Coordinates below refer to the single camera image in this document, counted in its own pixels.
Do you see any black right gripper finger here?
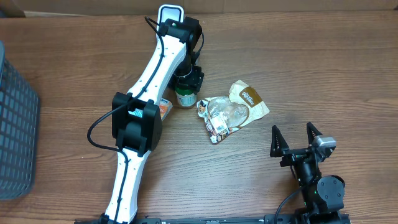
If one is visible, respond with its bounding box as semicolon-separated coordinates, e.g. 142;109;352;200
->
270;125;289;157
307;122;322;146

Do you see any green lid jar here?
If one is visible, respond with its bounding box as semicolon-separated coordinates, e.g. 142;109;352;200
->
175;85;197;108

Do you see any orange tissue pack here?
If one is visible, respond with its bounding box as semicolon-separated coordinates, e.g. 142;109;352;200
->
159;98;173;120

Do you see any beige Pantree snack bag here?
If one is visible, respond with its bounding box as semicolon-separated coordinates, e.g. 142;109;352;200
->
197;80;270;144

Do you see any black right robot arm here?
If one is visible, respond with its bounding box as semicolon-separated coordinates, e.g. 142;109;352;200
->
266;122;350;224

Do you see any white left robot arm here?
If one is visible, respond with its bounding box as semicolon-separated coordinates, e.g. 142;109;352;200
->
95;17;204;223

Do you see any white barcode scanner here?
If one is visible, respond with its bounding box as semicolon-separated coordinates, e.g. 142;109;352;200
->
157;4;185;32

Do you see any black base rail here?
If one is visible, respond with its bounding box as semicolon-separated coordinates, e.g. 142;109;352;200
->
74;213;352;224

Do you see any black wire basket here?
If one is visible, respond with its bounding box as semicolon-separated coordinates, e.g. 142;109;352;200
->
0;44;40;201

